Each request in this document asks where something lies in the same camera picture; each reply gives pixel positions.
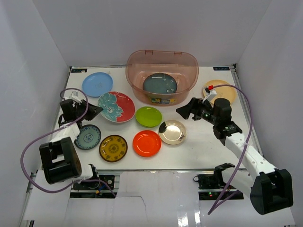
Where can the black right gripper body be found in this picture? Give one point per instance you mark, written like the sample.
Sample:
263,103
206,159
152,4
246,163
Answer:
204,112

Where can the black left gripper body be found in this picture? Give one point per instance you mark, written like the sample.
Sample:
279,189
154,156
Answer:
84,109

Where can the red plate with teal flower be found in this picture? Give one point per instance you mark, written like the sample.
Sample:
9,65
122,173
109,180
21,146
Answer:
117,107

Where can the dark blue ceramic plate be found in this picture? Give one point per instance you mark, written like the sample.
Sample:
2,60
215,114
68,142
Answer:
160,83

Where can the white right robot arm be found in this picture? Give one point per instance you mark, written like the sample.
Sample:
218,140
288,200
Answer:
268,188

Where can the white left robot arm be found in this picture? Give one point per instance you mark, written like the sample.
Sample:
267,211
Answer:
59,157

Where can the pink translucent plastic bin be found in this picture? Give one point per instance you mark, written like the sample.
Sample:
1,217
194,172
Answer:
180,67

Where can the cream plate with black flowers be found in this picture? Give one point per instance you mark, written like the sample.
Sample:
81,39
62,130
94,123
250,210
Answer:
172,132

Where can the small blue patterned plate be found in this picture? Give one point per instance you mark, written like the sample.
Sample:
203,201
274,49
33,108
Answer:
89,137

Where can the pale yellow plastic plate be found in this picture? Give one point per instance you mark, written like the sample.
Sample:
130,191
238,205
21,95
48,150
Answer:
226,92

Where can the light blue plastic plate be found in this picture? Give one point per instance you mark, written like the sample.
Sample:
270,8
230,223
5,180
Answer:
96,84

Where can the lime green plastic plate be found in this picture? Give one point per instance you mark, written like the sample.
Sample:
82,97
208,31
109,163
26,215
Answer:
148,116

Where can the yellow patterned brown-rimmed plate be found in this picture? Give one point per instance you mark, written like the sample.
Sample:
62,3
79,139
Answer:
113,148

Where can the left dark table label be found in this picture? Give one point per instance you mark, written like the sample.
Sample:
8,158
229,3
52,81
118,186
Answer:
78,70

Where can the dark table label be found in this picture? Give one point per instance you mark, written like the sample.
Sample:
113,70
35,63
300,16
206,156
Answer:
221,68
78,70

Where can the right dark table label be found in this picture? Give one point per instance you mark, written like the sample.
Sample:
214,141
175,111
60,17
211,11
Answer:
221,68

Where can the orange plastic plate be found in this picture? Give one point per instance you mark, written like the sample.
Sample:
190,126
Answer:
146,143

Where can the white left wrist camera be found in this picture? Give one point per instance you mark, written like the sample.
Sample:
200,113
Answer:
74,96

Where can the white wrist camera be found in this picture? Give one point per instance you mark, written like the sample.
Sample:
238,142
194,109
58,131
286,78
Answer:
210,93
74,96

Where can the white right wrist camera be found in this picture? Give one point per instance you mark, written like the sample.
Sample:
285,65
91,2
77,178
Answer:
210,93

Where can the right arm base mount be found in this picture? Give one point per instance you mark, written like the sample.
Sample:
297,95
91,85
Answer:
209,189

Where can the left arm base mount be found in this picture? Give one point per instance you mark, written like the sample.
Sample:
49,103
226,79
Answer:
95,190

